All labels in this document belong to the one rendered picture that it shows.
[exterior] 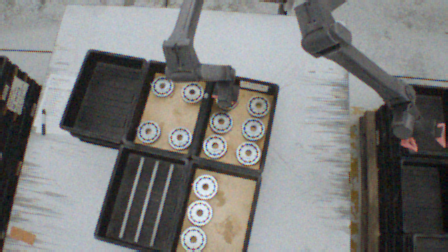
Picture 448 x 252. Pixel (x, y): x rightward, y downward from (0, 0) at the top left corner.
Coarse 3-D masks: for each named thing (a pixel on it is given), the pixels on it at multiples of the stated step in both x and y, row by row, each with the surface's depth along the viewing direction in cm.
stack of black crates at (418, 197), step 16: (400, 160) 185; (416, 160) 185; (432, 160) 184; (384, 176) 204; (400, 176) 183; (416, 176) 192; (432, 176) 191; (384, 192) 201; (400, 192) 181; (416, 192) 189; (432, 192) 189; (384, 208) 199; (400, 208) 179; (416, 208) 186; (432, 208) 186; (384, 224) 197; (400, 224) 179; (416, 224) 183; (432, 224) 183
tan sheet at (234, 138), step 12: (240, 96) 161; (252, 96) 161; (264, 96) 161; (216, 108) 159; (240, 108) 159; (240, 120) 157; (264, 120) 157; (240, 132) 156; (216, 144) 154; (228, 144) 154; (204, 156) 153; (228, 156) 152
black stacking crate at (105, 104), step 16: (96, 64) 168; (112, 64) 168; (128, 64) 164; (80, 80) 156; (96, 80) 165; (112, 80) 165; (128, 80) 165; (80, 96) 159; (96, 96) 163; (112, 96) 163; (128, 96) 162; (80, 112) 160; (96, 112) 160; (112, 112) 160; (80, 128) 158; (96, 128) 158; (112, 128) 158; (112, 144) 156
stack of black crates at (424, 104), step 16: (416, 96) 195; (432, 96) 195; (384, 112) 212; (432, 112) 192; (384, 128) 210; (384, 144) 209; (400, 144) 187; (416, 144) 186; (432, 144) 186; (384, 160) 206
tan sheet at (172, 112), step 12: (180, 84) 163; (204, 84) 163; (180, 96) 162; (156, 108) 160; (168, 108) 160; (180, 108) 160; (192, 108) 160; (144, 120) 158; (156, 120) 158; (168, 120) 158; (180, 120) 158; (192, 120) 158; (168, 132) 156; (192, 132) 156; (144, 144) 155; (156, 144) 155; (168, 144) 155
